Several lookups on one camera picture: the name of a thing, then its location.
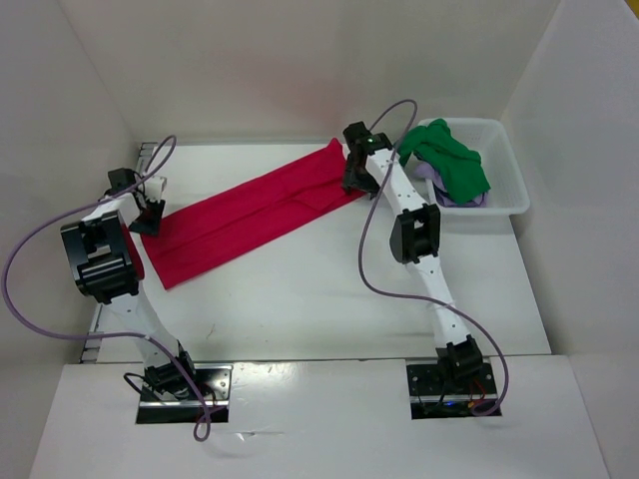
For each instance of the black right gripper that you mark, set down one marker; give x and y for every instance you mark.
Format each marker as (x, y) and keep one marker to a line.
(351, 181)

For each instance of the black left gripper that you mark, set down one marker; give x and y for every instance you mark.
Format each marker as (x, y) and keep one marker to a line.
(153, 227)

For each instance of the red t shirt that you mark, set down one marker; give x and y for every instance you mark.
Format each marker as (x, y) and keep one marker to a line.
(214, 231)

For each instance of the green t shirt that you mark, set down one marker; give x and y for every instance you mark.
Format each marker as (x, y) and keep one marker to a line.
(434, 143)

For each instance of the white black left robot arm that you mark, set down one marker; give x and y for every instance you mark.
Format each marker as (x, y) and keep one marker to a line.
(106, 265)

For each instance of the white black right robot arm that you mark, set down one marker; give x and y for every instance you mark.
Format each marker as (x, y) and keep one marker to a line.
(414, 241)

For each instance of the lavender t shirt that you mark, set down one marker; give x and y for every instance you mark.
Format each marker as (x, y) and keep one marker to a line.
(457, 184)

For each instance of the white plastic basket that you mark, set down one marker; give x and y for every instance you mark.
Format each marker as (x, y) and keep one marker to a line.
(508, 195)

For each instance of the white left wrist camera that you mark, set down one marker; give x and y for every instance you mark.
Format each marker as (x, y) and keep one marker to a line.
(153, 188)

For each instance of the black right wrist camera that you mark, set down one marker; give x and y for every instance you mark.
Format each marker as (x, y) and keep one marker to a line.
(359, 138)

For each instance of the aluminium table edge rail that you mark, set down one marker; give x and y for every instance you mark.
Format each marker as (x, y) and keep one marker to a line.
(93, 351)

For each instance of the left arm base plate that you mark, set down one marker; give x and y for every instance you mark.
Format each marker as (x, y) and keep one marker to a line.
(214, 381)

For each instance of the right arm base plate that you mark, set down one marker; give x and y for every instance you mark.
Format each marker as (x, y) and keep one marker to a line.
(432, 396)

